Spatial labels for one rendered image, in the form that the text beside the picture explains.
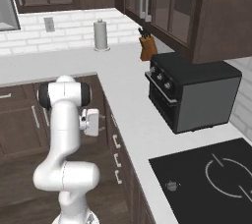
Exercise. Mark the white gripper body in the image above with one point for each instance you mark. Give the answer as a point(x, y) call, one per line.
point(93, 122)

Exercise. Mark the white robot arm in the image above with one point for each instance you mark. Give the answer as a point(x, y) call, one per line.
point(64, 126)

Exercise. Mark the dark wood drawer stack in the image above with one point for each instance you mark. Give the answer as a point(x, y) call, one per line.
point(126, 169)

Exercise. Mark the dark wood drawer front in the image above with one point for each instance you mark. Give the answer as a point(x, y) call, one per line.
point(19, 94)

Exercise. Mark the white paper towel roll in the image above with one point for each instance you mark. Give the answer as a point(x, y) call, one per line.
point(100, 34)

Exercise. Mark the brown wooden knife block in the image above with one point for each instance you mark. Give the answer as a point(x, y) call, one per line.
point(148, 48)

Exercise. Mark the small grey hob knob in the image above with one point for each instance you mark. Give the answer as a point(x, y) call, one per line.
point(171, 186)

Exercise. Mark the black toaster oven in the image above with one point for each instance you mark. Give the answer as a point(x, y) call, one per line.
point(200, 100)

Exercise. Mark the black induction hob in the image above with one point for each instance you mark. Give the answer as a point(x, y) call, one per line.
point(210, 182)

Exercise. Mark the grey range hood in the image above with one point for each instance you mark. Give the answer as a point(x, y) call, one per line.
point(6, 5)

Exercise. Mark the dark glass-door upper cupboards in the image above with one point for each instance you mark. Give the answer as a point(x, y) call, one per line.
point(210, 11)

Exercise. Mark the grey wall outlet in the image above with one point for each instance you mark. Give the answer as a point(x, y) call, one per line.
point(49, 24)

